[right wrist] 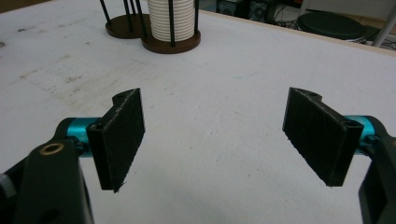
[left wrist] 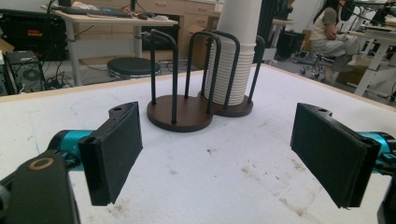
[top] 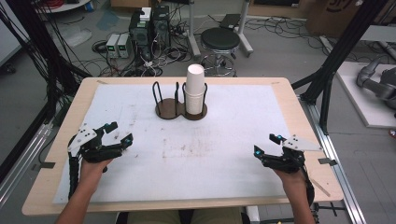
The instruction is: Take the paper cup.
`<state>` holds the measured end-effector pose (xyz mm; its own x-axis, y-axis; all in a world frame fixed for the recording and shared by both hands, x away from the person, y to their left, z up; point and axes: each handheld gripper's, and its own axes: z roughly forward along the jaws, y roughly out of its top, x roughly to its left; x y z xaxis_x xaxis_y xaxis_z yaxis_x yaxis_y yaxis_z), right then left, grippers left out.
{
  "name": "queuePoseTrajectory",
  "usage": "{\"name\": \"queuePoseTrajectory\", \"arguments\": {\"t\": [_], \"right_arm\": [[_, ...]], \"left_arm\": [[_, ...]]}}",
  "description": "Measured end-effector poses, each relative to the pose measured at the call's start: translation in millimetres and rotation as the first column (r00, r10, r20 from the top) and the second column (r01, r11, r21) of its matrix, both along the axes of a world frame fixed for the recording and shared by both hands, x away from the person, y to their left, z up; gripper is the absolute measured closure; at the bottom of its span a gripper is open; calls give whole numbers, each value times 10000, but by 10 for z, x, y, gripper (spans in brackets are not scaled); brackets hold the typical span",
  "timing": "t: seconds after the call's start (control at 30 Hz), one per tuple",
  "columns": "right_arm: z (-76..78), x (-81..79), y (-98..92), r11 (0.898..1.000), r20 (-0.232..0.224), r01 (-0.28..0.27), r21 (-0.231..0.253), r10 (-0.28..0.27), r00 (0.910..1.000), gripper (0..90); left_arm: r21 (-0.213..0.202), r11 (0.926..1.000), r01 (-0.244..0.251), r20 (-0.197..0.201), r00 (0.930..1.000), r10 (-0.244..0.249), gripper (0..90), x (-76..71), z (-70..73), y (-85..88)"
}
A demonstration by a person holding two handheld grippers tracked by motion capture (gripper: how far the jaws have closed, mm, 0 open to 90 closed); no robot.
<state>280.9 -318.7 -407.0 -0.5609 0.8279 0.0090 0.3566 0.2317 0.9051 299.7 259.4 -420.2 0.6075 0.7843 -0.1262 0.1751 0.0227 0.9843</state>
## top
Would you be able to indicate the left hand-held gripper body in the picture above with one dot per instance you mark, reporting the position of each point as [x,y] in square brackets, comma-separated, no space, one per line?
[93,151]

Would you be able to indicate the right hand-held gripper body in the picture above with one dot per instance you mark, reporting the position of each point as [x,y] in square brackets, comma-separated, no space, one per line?
[289,157]

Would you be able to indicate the person's left hand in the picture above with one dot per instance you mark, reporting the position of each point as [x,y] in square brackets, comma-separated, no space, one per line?
[92,171]

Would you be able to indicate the person's right hand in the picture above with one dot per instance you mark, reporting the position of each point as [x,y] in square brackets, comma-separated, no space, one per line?
[290,179]

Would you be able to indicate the grey tape strip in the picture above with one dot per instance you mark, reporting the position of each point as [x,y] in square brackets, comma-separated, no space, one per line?
[46,165]
[327,161]

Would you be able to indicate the white table mat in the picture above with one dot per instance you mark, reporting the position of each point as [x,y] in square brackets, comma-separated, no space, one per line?
[186,168]

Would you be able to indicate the white paper cup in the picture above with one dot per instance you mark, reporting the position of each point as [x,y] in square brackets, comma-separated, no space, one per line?
[195,104]
[195,79]

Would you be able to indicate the person's legs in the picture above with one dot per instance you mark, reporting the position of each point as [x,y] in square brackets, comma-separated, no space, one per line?
[149,217]

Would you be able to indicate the grey power supply unit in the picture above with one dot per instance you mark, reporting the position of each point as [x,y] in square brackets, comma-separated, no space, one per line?
[124,45]
[112,45]

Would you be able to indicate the white floor board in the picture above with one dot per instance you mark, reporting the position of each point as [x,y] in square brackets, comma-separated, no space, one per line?
[364,109]

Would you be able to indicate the black computer tower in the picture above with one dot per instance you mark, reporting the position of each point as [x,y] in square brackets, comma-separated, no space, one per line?
[161,26]
[140,32]

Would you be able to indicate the white stand leg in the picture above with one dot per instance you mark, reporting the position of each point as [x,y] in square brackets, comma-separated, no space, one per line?
[193,31]
[244,31]

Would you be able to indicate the black round stool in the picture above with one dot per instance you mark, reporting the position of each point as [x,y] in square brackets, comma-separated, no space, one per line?
[220,39]

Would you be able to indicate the black flat device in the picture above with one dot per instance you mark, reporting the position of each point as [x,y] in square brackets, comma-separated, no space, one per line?
[229,20]

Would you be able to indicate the cardboard box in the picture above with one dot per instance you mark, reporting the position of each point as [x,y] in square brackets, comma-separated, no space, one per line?
[333,15]

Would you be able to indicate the aluminium rail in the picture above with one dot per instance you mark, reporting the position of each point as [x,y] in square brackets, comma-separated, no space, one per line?
[336,174]
[21,158]

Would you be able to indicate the black metal frame post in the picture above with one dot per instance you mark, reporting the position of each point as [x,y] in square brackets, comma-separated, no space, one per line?
[40,53]
[336,62]

